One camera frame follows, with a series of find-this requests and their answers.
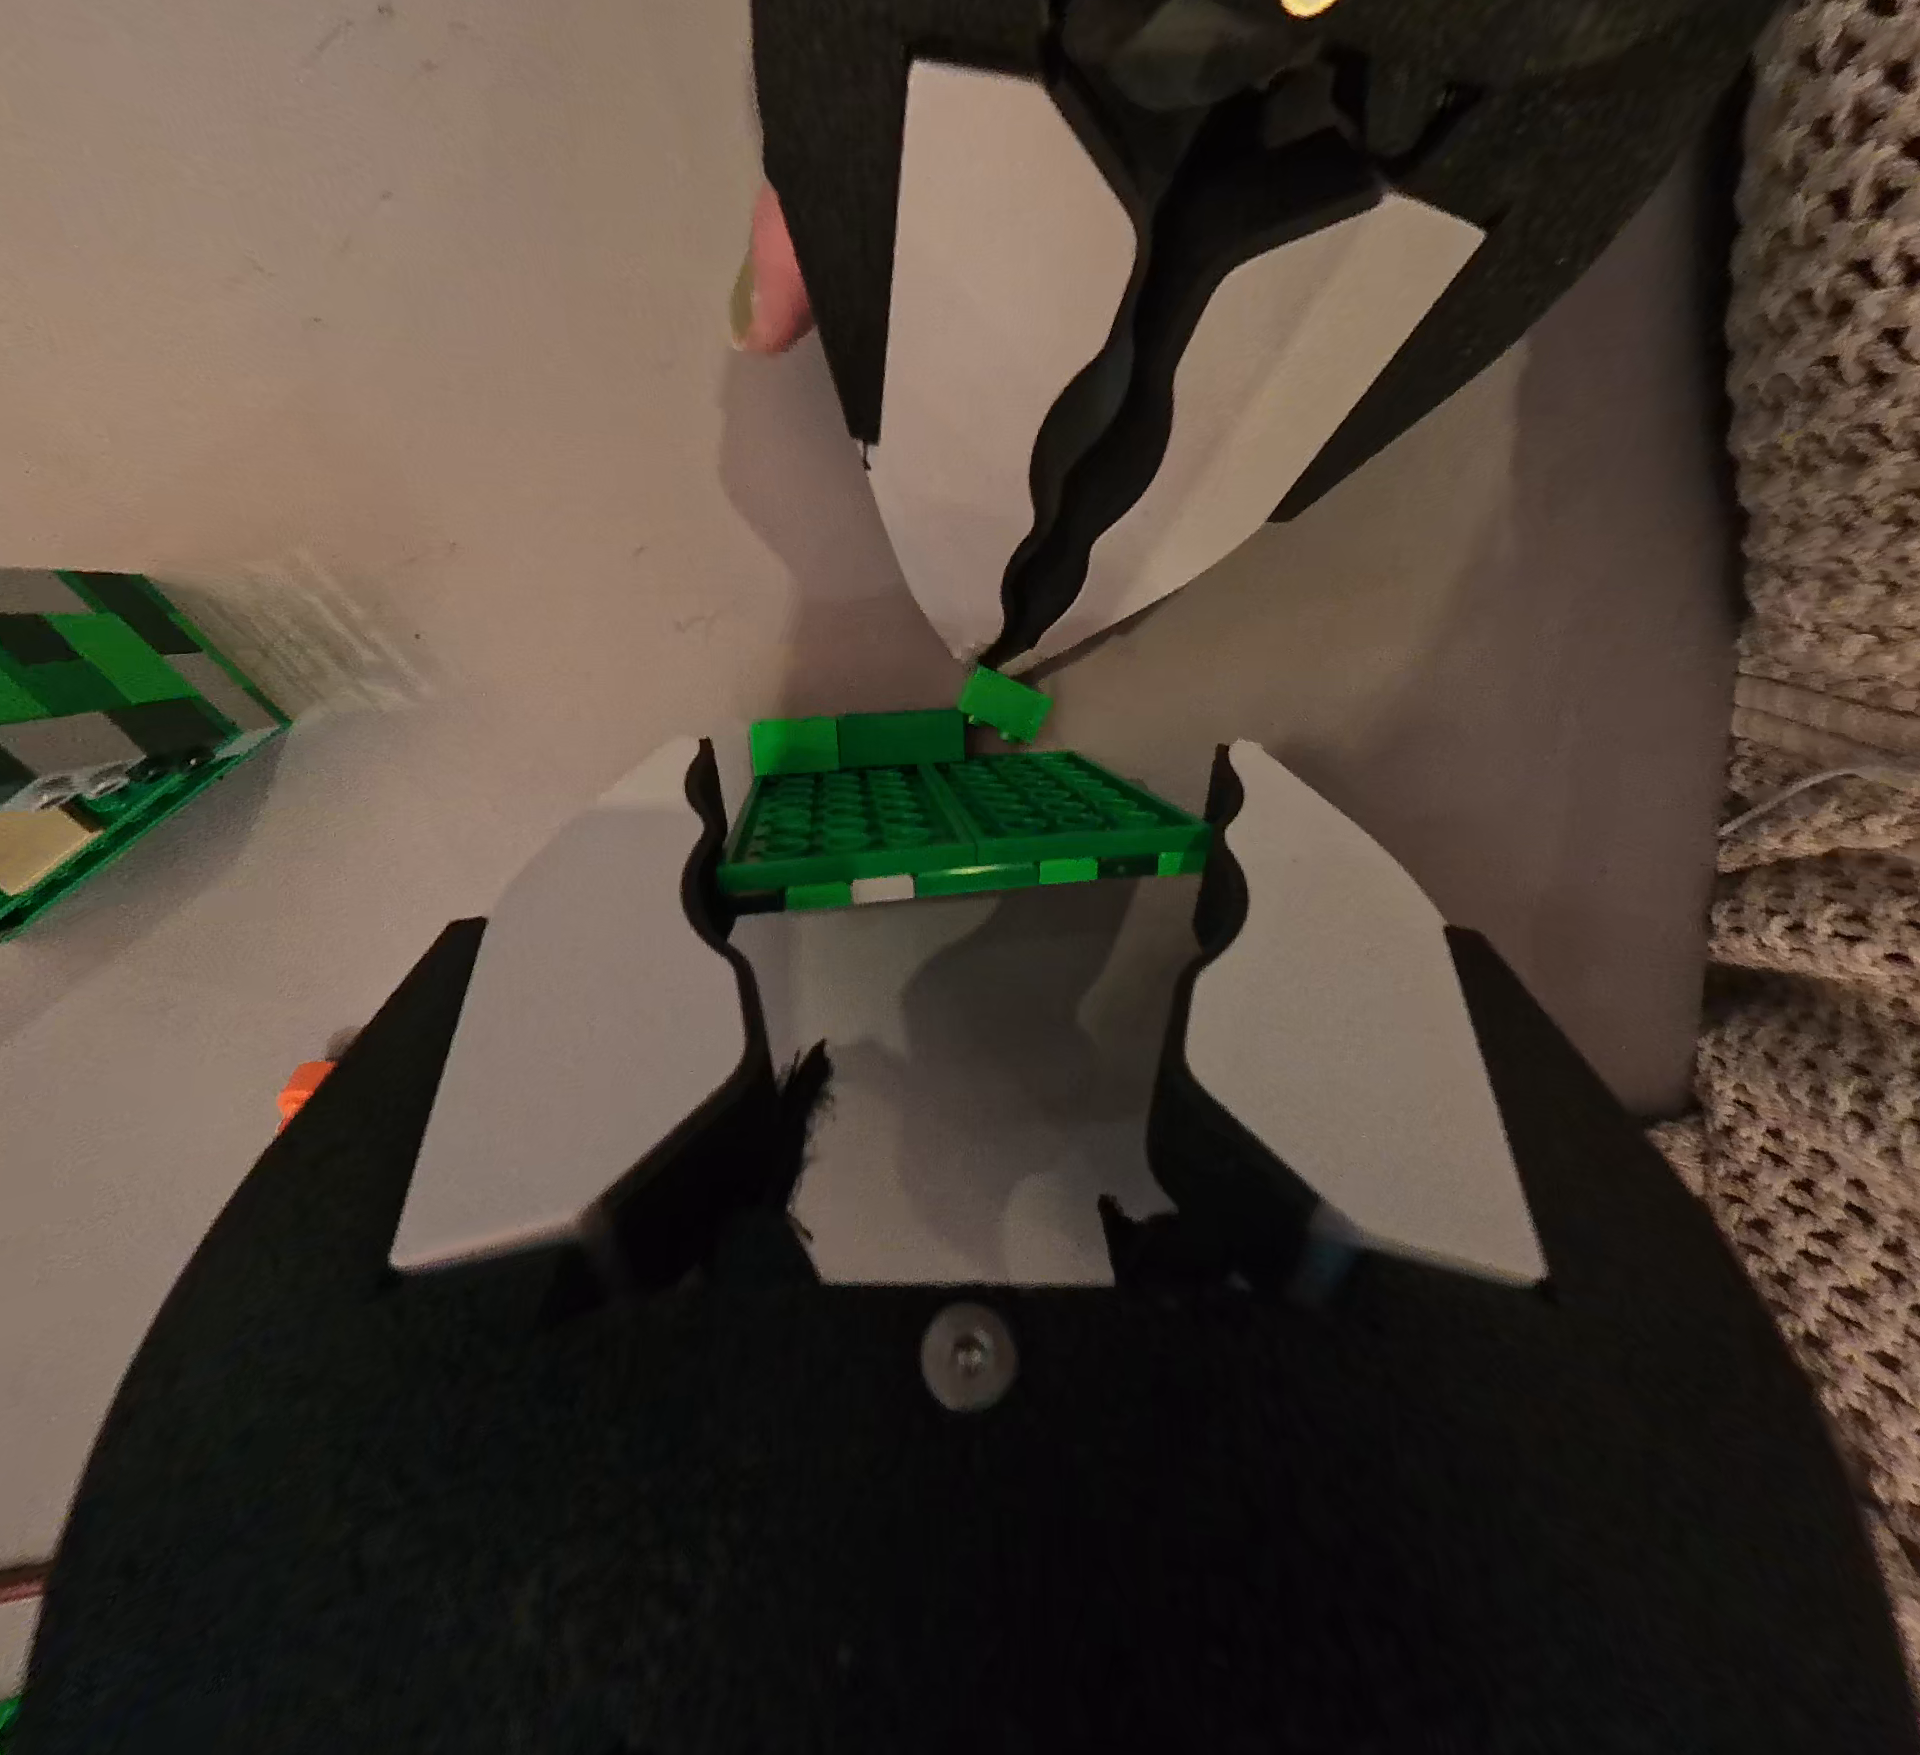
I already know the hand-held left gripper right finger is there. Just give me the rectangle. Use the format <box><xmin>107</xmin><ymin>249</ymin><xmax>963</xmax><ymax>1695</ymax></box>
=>
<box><xmin>1182</xmin><ymin>738</ymin><xmax>1551</xmax><ymax>1289</ymax></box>

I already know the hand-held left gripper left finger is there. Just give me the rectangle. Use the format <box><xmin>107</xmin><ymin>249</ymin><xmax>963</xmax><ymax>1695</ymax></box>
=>
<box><xmin>390</xmin><ymin>734</ymin><xmax>758</xmax><ymax>1273</ymax></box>

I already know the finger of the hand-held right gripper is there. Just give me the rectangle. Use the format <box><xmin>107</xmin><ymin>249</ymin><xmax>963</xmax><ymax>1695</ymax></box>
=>
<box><xmin>867</xmin><ymin>60</ymin><xmax>1151</xmax><ymax>659</ymax></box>
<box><xmin>996</xmin><ymin>188</ymin><xmax>1491</xmax><ymax>677</ymax></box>

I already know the small green lego brick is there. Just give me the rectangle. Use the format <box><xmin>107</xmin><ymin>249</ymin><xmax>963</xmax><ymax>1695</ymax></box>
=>
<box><xmin>958</xmin><ymin>663</ymin><xmax>1055</xmax><ymax>746</ymax></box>

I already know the green lego plate assembly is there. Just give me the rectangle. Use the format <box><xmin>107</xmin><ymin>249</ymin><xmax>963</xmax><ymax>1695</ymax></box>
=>
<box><xmin>711</xmin><ymin>707</ymin><xmax>1214</xmax><ymax>918</ymax></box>

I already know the person's right hand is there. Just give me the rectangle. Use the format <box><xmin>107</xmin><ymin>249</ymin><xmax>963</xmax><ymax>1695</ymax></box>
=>
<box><xmin>727</xmin><ymin>183</ymin><xmax>820</xmax><ymax>354</ymax></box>

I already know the beige knitted blanket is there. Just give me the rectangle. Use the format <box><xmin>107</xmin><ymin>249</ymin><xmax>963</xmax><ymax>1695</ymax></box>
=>
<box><xmin>1647</xmin><ymin>0</ymin><xmax>1920</xmax><ymax>1561</ymax></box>

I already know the green lego frame structure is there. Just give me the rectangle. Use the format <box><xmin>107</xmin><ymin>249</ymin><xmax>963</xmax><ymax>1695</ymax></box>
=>
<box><xmin>0</xmin><ymin>567</ymin><xmax>297</xmax><ymax>946</ymax></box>

